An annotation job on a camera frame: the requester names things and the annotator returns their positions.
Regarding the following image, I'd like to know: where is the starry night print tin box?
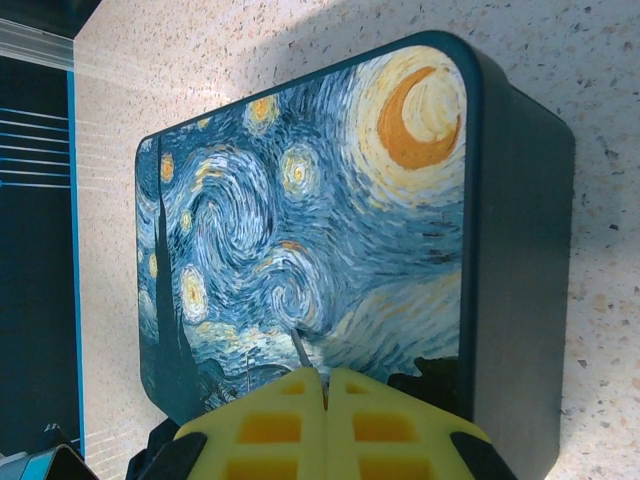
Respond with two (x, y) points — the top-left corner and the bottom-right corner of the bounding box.
(133, 29), (577, 474)

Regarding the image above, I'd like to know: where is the aluminium frame post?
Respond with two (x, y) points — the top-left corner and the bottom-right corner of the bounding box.
(0, 18), (76, 70)

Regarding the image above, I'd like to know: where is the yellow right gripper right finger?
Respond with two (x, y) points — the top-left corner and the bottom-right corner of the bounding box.
(326, 367), (519, 480)

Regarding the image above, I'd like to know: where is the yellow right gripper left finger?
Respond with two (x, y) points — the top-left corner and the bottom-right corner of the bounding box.
(172, 367), (330, 480)

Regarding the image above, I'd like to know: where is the blue table edging strip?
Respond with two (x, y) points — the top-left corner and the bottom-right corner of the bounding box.
(66, 69), (86, 459)

